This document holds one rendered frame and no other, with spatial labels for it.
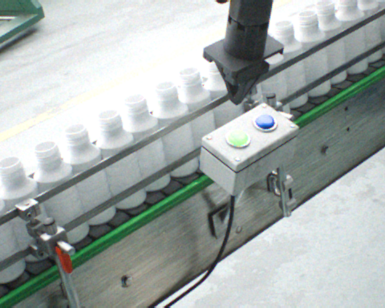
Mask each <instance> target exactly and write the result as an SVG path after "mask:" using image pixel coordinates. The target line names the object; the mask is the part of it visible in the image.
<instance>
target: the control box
mask: <svg viewBox="0 0 385 308"><path fill-rule="evenodd" d="M263 114H266V115H268V116H272V117H273V118H274V126H273V127H272V128H269V129H264V128H260V127H258V126H257V124H256V123H255V122H256V118H257V117H258V116H259V115H263ZM233 130H242V131H243V132H245V133H246V134H247V135H248V142H247V143H246V144H243V145H236V144H231V142H230V141H229V133H230V132H231V131H233ZM298 130H299V127H298V126H297V125H296V124H294V123H292V122H291V121H289V120H288V119H287V118H285V117H284V116H283V115H281V114H279V112H276V111H275V110H274V109H273V108H271V107H269V106H268V105H267V104H266V103H262V104H260V106H258V107H255V108H254V109H253V110H251V111H248V112H246V113H245V114H244V115H241V116H240V117H238V118H236V119H235V120H233V121H231V122H229V123H228V124H226V125H224V126H223V127H220V128H219V129H217V130H215V131H214V132H211V133H210V134H208V135H206V136H205V137H203V139H202V147H201V158H200V170H201V171H202V172H204V173H205V175H208V176H209V177H210V178H211V179H212V180H214V181H215V182H216V183H218V184H219V185H220V186H221V187H222V188H224V189H225V191H226V192H229V194H231V200H230V201H229V203H228V205H227V206H225V208H223V209H222V210H220V212H217V213H215V214H213V215H212V216H211V218H212V220H213V227H214V233H215V237H216V239H219V238H220V237H223V235H225V238H224V240H223V244H222V246H221V248H220V252H219V254H218V255H217V258H216V260H215V261H214V263H213V264H212V265H211V268H210V269H209V271H208V272H207V273H206V274H205V275H204V276H203V278H201V279H200V280H199V281H198V282H196V283H195V284H194V285H193V286H191V287H190V288H188V289H187V290H186V291H185V292H183V293H182V294H180V296H178V297H176V298H175V299H174V300H172V301H171V302H169V303H168V304H167V305H166V306H163V308H169V307H171V306H173V305H174V304H175V303H176V302H178V301H180V300H181V299H182V298H183V297H185V296H186V295H187V294H189V293H190V292H192V291H193V290H194V289H195V288H197V287H198V286H199V285H200V284H201V283H202V282H204V281H205V280H206V278H207V277H208V276H209V275H210V274H211V273H212V272H213V271H214V269H215V267H216V266H217V263H218V262H219V261H220V258H221V256H222V254H223V252H224V250H225V246H226V244H227V242H228V239H229V234H230V232H231V230H232V229H234V228H236V227H237V222H236V218H235V214H234V209H235V207H236V206H237V203H238V201H239V200H240V197H241V195H242V193H243V192H244V191H245V189H246V188H248V186H250V185H251V184H253V183H255V182H257V180H260V179H261V178H262V177H264V176H265V175H268V174H269V173H270V172H272V171H273V170H274V169H277V168H278V167H279V166H282V165H283V164H284V163H286V162H287V161H288V160H291V159H292V158H294V149H295V146H296V143H297V134H298Z"/></svg>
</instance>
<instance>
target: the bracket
mask: <svg viewBox="0 0 385 308"><path fill-rule="evenodd" d="M202 79H203V81H202V84H203V83H205V82H206V81H207V80H208V79H209V73H207V74H205V75H202ZM256 94H257V86H256V87H254V88H253V90H251V92H250V93H249V94H248V95H247V96H246V98H247V99H248V100H247V101H245V102H244V103H243V105H244V110H245V112H248V111H251V110H253V109H254V108H255V107H258V106H260V104H259V101H256V100H255V99H251V96H253V95H256ZM265 97H266V100H267V104H268V106H269V107H271V108H273V109H274V110H275V111H276V112H279V114H281V115H282V116H284V117H285V118H287V119H288V120H289V121H291V122H293V121H294V116H293V115H290V114H288V113H285V112H283V108H282V103H279V102H277V99H276V94H275V93H273V92H272V93H268V94H267V95H266V96H265ZM276 177H277V178H278V180H277V179H276ZM1 184H2V182H1V181H0V187H1ZM268 184H269V190H270V191H273V192H274V195H275V196H277V197H281V200H280V201H279V208H280V209H281V210H282V214H283V217H290V216H291V209H293V208H294V207H296V206H297V201H296V199H295V197H294V192H293V186H294V178H293V177H291V176H290V175H286V168H285V164H283V165H282V166H279V167H278V168H277V172H274V171H272V172H271V176H269V177H268ZM277 189H279V192H280V193H278V192H277ZM15 208H17V209H18V215H19V216H18V217H21V219H23V220H24V221H30V222H29V223H26V230H27V232H28V234H29V235H30V236H31V237H33V238H34V239H35V240H33V241H32V242H31V243H28V246H30V250H31V252H32V256H34V257H36V258H37V259H38V260H41V259H42V258H44V257H46V256H47V255H48V254H49V256H53V255H54V258H55V263H56V265H57V267H58V272H59V275H60V277H61V281H62V283H61V287H62V289H63V295H64V297H65V299H66V300H68V302H69V306H68V308H86V307H81V305H80V302H79V298H78V294H77V291H76V289H75V283H74V282H73V280H72V275H71V273H72V262H71V258H70V256H72V255H73V254H75V248H73V247H72V246H71V245H69V240H68V238H67V232H66V230H65V229H63V228H62V227H61V226H56V224H55V219H54V218H53V217H48V218H47V219H46V220H44V221H43V222H41V221H39V220H38V219H35V217H37V216H38V215H39V214H41V209H40V207H39V203H38V202H37V201H34V200H33V199H32V198H30V197H29V198H27V199H26V200H25V201H22V202H21V203H18V204H17V205H15Z"/></svg>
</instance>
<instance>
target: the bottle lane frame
mask: <svg viewBox="0 0 385 308"><path fill-rule="evenodd" d="M364 77H365V78H362V79H361V80H359V81H358V82H356V83H352V85H351V86H350V87H348V88H347V89H345V90H340V92H339V93H338V94H337V95H334V96H333V97H331V98H329V97H327V98H328V100H327V101H325V102H323V103H320V104H319V105H315V104H314V106H315V107H314V109H310V111H308V112H306V113H303V112H302V115H301V116H299V118H297V119H295V120H294V121H293V122H292V123H294V124H296V125H297V126H298V127H299V130H298V134H297V143H296V146H295V149H294V158H292V159H291V160H288V161H287V162H286V163H285V168H286V175H290V176H291V177H293V178H294V186H293V192H294V197H295V199H296V201H297V206H296V207H294V208H293V209H291V212H293V211H294V210H295V209H297V208H299V206H302V205H303V204H305V203H306V202H307V201H309V200H310V199H311V198H312V197H315V196H316V195H318V194H319V193H320V192H321V191H323V190H324V189H326V188H328V186H331V185H332V184H333V183H334V182H336V181H337V180H339V179H340V178H342V177H343V176H345V175H346V174H347V173H349V172H350V171H352V170H353V169H355V168H356V167H357V166H359V165H360V164H362V163H364V162H365V160H368V159H369V158H371V157H372V156H373V155H375V154H376V153H377V152H379V151H381V150H382V149H384V148H385V66H383V67H380V68H379V69H378V68H376V71H374V72H372V73H371V74H370V75H364ZM197 175H199V177H198V178H197V179H196V180H194V181H192V183H188V184H182V183H180V184H182V186H183V187H182V188H180V189H179V190H177V191H176V192H174V193H173V194H172V195H166V194H164V193H163V194H164V195H165V198H164V199H163V200H162V201H159V202H158V203H155V204H154V205H148V204H146V203H145V204H146V205H147V206H148V208H147V209H146V210H144V211H143V212H141V213H140V214H137V215H136V216H132V215H129V214H128V216H129V217H130V219H129V220H128V221H126V222H125V223H123V224H122V225H119V226H118V227H113V226H109V227H110V228H111V232H108V233H106V234H104V235H103V236H102V237H99V238H98V239H95V238H93V237H90V239H92V243H90V244H89V245H86V246H84V247H83V248H82V249H80V250H78V251H75V254H73V255H72V256H70V258H71V262H72V273H71V275H72V280H73V282H74V283H75V289H76V291H77V294H78V298H79V302H80V305H81V307H86V308H155V307H156V306H158V305H159V304H161V303H162V302H163V301H164V300H166V299H168V298H169V297H171V296H172V295H173V294H175V293H176V292H177V291H179V290H180V289H182V288H184V287H185V286H187V285H188V284H189V283H190V282H192V281H193V280H195V279H197V278H198V277H200V276H201V275H202V274H204V273H205V272H206V271H209V269H210V268H211V265H212V264H213V263H214V261H215V260H216V258H217V255H218V254H219V252H220V248H221V246H222V244H223V240H224V238H225V235H223V237H220V238H219V239H216V237H215V233H214V227H213V220H212V218H211V216H212V215H213V214H215V213H217V212H220V210H222V209H223V208H225V206H227V205H228V203H229V201H230V200H231V194H229V192H226V191H225V189H224V188H222V187H221V186H220V185H219V184H218V183H216V182H215V181H214V180H212V179H211V178H210V177H209V176H208V175H205V174H204V175H200V174H197ZM269 176H271V172H270V173H269V174H268V175H265V176H264V177H262V178H261V179H260V180H257V182H255V183H253V184H251V185H250V186H248V188H246V189H245V191H244V192H243V193H242V195H241V197H240V200H239V201H238V203H237V206H236V207H235V209H234V214H235V218H236V222H237V227H236V228H234V229H232V230H231V232H230V234H229V239H228V242H227V244H226V246H225V250H224V252H223V254H222V256H221V258H220V261H219V262H221V261H223V260H224V259H225V258H226V257H228V256H229V255H230V254H232V253H234V252H235V251H237V250H238V249H240V248H241V247H242V246H243V245H245V244H246V243H248V242H250V241H251V240H253V239H254V238H255V237H257V236H258V235H260V234H261V233H262V232H265V231H266V230H267V229H268V228H270V227H271V226H272V225H274V224H275V223H277V222H279V221H280V220H282V218H283V214H282V210H281V209H280V208H279V201H280V200H281V197H277V196H275V195H274V192H273V191H270V188H269V184H268V177H269ZM49 262H50V263H51V264H52V267H51V268H49V269H47V270H45V271H43V272H42V273H41V274H38V275H37V276H35V275H33V274H29V273H28V274H29V276H30V280H29V281H27V282H26V283H23V284H22V285H20V286H18V288H16V289H12V288H10V287H9V286H6V288H7V289H8V290H9V293H8V294H5V295H3V297H1V298H0V308H68V306H69V302H68V300H66V299H65V297H64V295H63V289H62V287H61V283H62V281H61V277H60V275H59V272H58V267H57V265H56V263H54V262H52V261H50V260H49ZM219 262H218V263H219Z"/></svg>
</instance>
